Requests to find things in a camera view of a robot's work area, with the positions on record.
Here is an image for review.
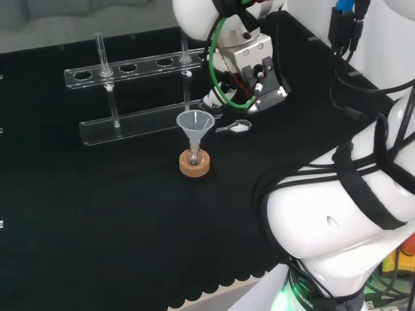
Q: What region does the yellow stop button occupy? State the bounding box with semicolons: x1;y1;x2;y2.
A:
382;242;415;279

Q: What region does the translucent plastic funnel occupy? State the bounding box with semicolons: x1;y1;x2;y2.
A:
176;111;215;153

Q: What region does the cork ring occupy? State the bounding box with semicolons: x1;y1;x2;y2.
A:
178;148;211;178

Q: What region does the green cable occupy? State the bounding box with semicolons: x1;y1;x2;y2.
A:
209;15;260;113

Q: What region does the clear acrylic funnel stand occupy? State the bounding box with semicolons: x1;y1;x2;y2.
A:
64;32;224;147

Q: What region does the black cloth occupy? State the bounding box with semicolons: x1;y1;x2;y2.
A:
0;9;403;311

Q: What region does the small round-bottom glass flask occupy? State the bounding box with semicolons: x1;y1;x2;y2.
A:
184;142;204;168

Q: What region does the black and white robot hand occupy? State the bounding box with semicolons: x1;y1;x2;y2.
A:
199;32;289;116

